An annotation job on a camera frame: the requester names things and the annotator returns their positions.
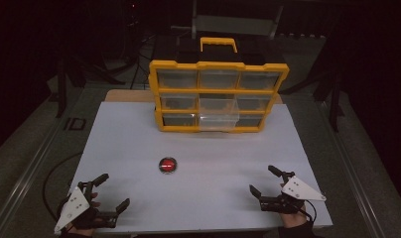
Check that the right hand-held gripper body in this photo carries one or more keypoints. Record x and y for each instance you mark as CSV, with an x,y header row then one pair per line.
x,y
301,191

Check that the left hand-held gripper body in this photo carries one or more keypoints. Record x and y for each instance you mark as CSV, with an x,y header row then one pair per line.
x,y
72,206

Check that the red round tin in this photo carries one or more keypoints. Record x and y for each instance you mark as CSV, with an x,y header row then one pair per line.
x,y
168,165

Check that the clear plastic drawer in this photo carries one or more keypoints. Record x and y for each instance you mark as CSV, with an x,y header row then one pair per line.
x,y
218,117

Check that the yellow black drawer cabinet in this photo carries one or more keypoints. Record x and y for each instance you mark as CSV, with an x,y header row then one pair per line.
x,y
178,90

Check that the person's left hand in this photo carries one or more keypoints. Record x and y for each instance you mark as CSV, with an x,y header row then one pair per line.
x,y
96,203

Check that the person's right hand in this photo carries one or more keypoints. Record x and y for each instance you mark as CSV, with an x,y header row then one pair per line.
x,y
293,219

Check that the wooden board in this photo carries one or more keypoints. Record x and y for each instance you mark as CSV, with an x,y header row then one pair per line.
x,y
129,96

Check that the black tripod stand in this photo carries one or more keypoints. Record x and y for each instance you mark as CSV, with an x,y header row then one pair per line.
x,y
61,94
335,105

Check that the metal floor rail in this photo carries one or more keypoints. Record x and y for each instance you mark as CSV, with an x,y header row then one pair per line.
x,y
23,177
350,172

